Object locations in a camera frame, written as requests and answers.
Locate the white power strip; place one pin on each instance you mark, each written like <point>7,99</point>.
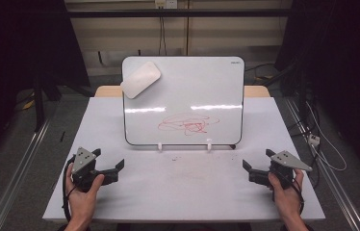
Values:
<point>313,139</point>

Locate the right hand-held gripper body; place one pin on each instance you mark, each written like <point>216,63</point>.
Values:
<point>288,162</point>

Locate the black curtain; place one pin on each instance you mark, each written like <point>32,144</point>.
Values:
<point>341,64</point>
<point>17,64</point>

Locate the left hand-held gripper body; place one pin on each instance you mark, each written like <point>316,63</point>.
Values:
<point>83,160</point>

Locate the aluminium floor rail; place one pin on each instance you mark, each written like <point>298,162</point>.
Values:
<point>14,176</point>
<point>332,179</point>

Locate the black metal stand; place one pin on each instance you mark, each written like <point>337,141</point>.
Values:
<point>39,102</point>

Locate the white wall outlet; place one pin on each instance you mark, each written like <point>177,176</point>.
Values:
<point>166,3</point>

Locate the black horizontal bar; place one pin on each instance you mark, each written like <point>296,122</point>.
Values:
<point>174,13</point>

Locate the white whiteboard eraser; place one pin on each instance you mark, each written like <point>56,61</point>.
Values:
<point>140,80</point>

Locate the wooden table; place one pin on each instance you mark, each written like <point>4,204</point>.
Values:
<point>256,91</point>

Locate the person's right hand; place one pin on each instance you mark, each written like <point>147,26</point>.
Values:
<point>287,200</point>

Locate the white standing whiteboard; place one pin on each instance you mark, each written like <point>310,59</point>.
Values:
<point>194,86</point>

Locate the person's left hand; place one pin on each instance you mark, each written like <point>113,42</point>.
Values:
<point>82,202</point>

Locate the small black floor piece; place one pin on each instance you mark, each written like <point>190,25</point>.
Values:
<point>62,136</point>

